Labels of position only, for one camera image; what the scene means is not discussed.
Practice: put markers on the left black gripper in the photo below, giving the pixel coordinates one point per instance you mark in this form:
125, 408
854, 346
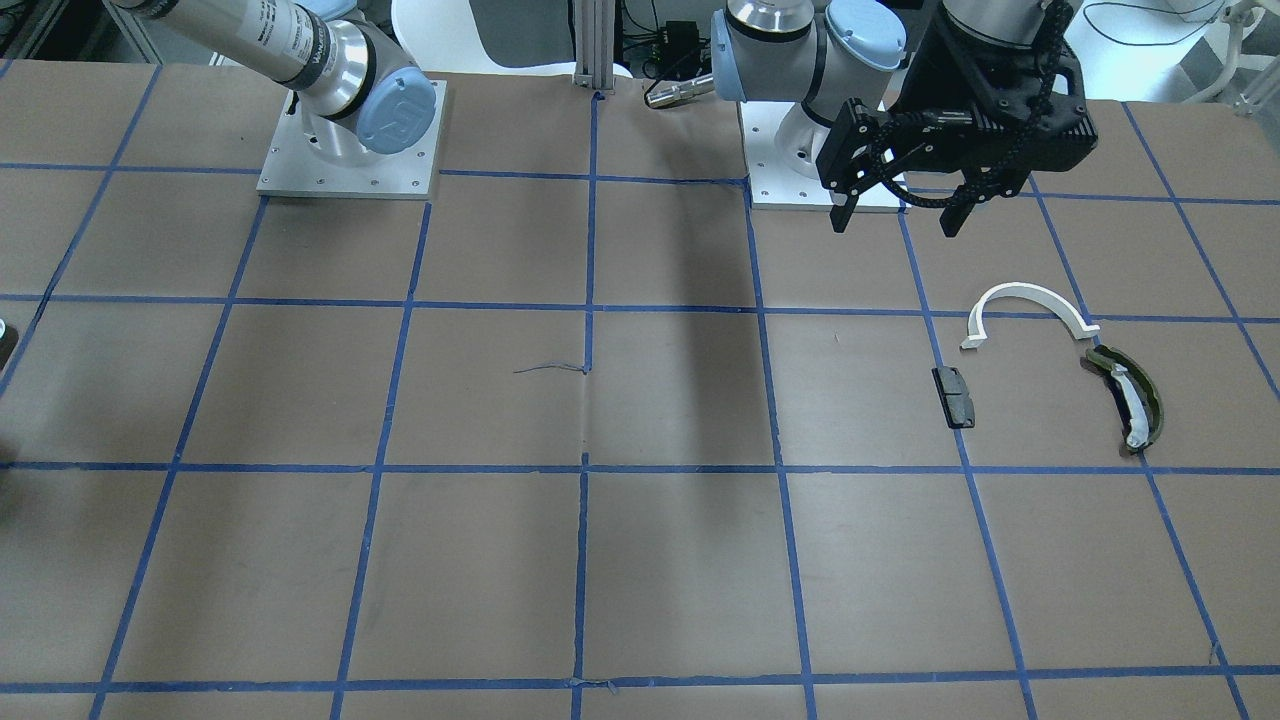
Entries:
936, 72

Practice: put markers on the aluminium frame post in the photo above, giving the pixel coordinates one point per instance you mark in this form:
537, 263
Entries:
593, 25

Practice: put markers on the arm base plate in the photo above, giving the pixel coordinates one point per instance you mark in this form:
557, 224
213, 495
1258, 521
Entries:
781, 145
312, 158

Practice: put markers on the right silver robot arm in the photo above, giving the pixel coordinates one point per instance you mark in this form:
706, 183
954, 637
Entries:
343, 68

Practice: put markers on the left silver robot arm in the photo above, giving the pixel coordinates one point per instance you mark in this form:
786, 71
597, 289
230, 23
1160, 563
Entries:
821, 53

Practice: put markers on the grey brake pad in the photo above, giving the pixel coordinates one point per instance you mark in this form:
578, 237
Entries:
955, 399

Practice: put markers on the green brake shoe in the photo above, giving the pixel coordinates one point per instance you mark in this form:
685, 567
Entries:
1139, 403

